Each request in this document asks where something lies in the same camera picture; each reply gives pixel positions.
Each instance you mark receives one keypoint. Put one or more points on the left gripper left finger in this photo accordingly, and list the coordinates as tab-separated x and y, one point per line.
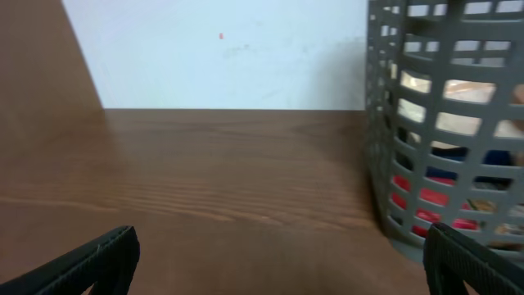
104	265

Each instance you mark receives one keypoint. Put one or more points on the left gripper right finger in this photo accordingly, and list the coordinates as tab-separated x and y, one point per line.
453	261

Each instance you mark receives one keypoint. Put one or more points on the beige paper bag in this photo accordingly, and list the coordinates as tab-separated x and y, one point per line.
462	100

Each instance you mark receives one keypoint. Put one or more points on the grey plastic basket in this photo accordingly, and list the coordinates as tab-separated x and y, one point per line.
422	175

